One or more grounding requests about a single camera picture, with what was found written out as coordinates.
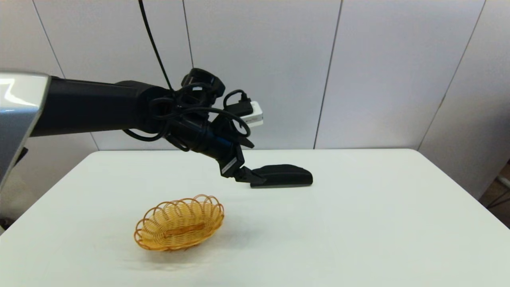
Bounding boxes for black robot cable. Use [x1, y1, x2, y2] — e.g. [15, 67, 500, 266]
[123, 0, 254, 153]

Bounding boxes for yellow wicker basket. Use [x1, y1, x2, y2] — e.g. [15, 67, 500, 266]
[133, 194, 225, 252]

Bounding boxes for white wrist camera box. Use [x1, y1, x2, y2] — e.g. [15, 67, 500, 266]
[243, 101, 264, 128]

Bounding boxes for black glasses case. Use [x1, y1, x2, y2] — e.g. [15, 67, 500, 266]
[250, 164, 313, 189]

